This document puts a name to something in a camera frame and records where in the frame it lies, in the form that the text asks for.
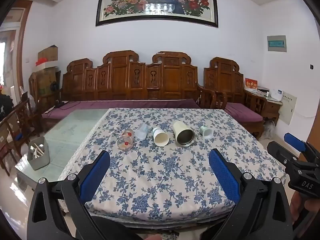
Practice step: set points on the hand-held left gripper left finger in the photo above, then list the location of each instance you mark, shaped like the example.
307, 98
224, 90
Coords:
96, 177

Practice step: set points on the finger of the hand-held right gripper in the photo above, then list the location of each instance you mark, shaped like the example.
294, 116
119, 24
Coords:
280, 152
295, 139

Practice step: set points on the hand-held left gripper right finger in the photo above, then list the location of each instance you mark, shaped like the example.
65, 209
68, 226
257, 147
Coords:
223, 177

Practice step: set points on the red flower glass cup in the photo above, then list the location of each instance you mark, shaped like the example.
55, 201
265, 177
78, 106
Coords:
125, 142

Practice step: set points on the cream steel tumbler cup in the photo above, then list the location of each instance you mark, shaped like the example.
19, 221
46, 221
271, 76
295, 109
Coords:
181, 130

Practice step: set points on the clear plastic cup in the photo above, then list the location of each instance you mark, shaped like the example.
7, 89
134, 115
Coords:
142, 132

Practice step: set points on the white paper cup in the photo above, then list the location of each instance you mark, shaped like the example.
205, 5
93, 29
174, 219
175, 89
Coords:
161, 138

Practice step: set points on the person's right hand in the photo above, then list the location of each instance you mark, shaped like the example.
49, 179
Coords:
296, 205

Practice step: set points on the clear plastic bag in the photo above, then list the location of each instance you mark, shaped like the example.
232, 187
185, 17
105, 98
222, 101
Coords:
269, 130

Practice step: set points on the wooden side table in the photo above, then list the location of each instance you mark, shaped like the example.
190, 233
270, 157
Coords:
271, 107

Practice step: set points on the small green mug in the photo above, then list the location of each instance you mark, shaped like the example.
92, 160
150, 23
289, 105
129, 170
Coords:
206, 132

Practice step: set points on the short purple seat cushion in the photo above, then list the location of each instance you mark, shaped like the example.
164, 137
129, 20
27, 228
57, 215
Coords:
243, 112

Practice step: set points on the grey utensil holder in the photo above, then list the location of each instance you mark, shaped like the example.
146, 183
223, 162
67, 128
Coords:
40, 162

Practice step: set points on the blue floral tablecloth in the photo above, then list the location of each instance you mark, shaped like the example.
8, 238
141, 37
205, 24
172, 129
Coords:
160, 175

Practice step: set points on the metal spoon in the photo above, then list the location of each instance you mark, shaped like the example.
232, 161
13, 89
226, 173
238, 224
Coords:
33, 151

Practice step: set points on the red gift box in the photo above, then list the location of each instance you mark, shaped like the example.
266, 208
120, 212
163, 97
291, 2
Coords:
250, 84

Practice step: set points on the long purple seat cushion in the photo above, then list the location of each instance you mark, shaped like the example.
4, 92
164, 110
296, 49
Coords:
112, 106

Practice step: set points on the carved wooden armchair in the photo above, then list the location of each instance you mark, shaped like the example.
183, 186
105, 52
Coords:
225, 80

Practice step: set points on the wooden chair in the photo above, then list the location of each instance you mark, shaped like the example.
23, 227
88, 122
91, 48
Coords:
20, 127

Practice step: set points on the green electrical panel box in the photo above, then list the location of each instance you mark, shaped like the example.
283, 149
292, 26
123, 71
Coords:
276, 43

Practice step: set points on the carved wooden sofa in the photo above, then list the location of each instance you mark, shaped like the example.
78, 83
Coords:
125, 80

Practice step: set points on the large cardboard box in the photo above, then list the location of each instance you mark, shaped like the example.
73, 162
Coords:
45, 82

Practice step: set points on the red cloth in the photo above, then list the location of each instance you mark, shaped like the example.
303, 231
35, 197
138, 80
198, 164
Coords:
41, 61

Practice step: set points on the small cardboard box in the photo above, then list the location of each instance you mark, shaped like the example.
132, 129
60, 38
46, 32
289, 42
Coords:
48, 53

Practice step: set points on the framed peacock painting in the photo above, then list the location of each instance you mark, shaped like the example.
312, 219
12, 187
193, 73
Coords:
155, 2

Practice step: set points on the white wall panel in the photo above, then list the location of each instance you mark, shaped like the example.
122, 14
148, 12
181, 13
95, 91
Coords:
288, 108

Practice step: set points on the wooden door frame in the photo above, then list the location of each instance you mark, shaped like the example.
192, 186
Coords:
23, 42

